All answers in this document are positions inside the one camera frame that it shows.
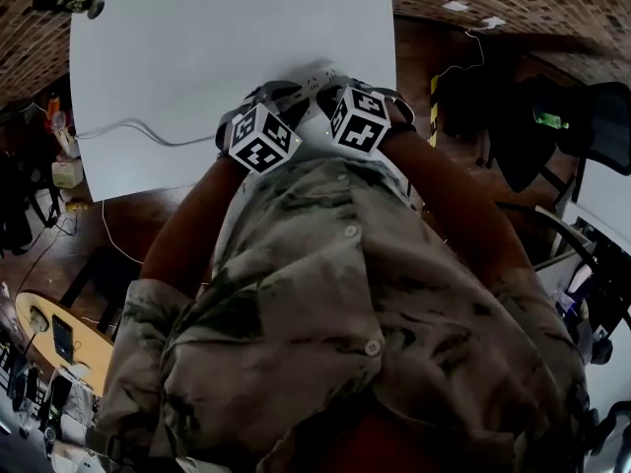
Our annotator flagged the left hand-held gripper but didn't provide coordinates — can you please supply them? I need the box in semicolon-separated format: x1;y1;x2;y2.
215;80;311;175

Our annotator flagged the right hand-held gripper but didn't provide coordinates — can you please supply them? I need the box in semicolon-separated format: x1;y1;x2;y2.
315;78;418;157

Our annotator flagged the white power strip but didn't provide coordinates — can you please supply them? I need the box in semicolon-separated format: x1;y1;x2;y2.
288;62;349;137

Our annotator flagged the person's right forearm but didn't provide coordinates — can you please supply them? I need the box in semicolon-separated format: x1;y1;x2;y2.
378;128;534;288

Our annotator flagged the person's left forearm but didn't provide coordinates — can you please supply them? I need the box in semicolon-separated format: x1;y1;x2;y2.
139;154;248;298

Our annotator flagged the patterned beige shirt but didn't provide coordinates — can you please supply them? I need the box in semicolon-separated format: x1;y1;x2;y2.
95;157;596;473

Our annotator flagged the green bottle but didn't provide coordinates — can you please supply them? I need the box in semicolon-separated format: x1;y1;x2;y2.
533;109;572;131

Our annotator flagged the white plastic box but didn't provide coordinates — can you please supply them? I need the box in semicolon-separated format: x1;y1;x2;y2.
50;160;84;189

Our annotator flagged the black office chair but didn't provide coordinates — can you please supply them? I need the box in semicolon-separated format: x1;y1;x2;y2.
490;73;631;197

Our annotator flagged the black stool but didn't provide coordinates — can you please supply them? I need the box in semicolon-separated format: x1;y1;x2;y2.
58;245;145;335

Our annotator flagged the white desk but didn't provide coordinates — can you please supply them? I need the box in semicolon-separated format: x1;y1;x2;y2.
561;158;631;248

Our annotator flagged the round wooden table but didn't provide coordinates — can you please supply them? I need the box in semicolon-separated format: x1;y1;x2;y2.
13;290;115;399

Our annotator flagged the black tablet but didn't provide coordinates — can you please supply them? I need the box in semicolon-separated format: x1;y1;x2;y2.
50;313;76;365

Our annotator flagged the yellow black striped post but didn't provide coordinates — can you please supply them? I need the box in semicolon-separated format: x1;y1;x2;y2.
427;73;441;148

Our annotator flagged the white cable on table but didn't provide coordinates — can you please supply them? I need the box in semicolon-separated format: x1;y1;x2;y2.
73;117;219;148

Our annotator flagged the thin white floor cable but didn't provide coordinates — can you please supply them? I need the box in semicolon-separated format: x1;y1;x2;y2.
437;26;488;79
100;198;145;266

